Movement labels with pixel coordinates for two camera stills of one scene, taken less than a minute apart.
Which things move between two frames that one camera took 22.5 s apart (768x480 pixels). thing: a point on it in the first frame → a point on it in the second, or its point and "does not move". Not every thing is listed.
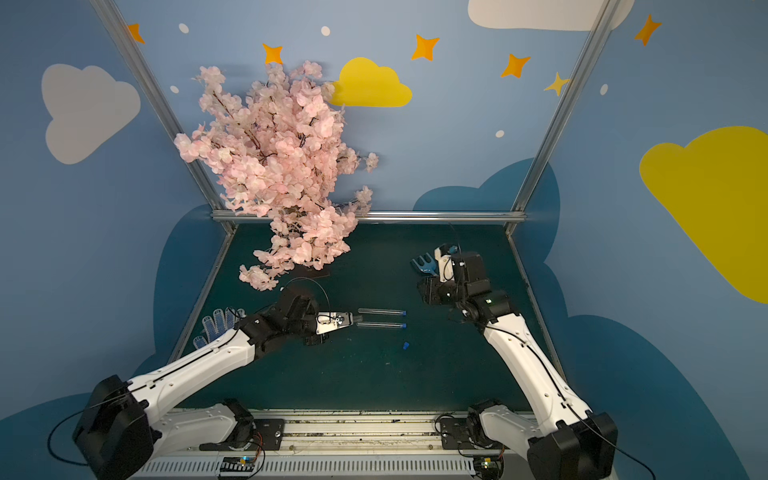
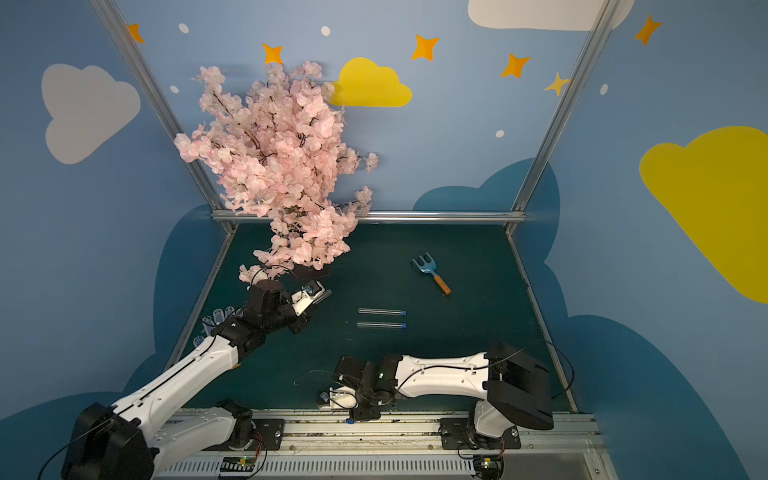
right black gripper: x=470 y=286 → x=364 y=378
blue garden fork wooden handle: x=429 y=267 does not move
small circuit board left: x=237 y=464 does not move
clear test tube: x=380 y=325 does not move
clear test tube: x=380 y=311 does not move
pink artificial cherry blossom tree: x=280 y=154 does not move
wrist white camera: x=445 y=266 → x=343 y=397
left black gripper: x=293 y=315 → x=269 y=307
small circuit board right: x=488 y=464 does not move
